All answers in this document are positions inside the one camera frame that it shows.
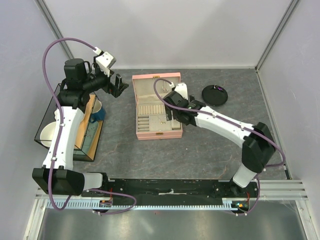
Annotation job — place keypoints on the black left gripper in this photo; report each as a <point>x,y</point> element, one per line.
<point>116,90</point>

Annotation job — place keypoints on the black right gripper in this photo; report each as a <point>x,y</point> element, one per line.
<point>168,113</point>

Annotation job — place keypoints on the pink jewelry box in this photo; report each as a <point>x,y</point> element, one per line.
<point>150,110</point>

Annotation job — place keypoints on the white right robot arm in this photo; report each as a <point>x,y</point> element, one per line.
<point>255,140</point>

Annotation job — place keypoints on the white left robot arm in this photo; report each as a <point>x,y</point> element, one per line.
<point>56,176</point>

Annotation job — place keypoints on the blue mug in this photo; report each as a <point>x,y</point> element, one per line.
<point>98,112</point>

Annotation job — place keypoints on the black round plate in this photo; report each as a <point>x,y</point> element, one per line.
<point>214,97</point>

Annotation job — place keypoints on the hair clips on plate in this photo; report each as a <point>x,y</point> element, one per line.
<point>216,87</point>

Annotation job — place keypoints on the wooden board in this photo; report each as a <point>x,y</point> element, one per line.
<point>96,140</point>

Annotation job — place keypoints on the white round bowl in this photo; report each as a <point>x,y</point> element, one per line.
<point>47,133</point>

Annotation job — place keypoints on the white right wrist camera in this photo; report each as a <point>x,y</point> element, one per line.
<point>182,89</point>

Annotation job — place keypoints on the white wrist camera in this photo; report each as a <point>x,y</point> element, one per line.
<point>104,61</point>
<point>182,89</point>

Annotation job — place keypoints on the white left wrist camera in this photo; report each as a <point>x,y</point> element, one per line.
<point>104,61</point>

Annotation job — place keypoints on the black wire rack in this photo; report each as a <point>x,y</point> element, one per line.
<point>48,117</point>

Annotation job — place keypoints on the slotted cable duct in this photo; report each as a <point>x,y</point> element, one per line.
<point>91,204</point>

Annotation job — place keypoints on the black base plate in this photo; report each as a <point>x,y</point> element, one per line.
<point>177,191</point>

